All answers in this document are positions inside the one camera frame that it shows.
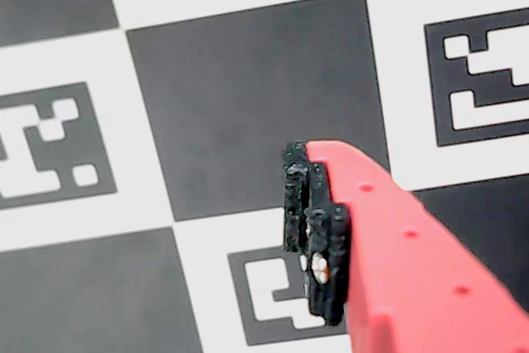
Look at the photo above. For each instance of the orange-red gripper finger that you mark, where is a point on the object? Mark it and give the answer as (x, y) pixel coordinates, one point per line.
(392, 266)

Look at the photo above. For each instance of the black white checkerboard marker mat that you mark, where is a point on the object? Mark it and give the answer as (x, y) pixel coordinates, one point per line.
(248, 101)

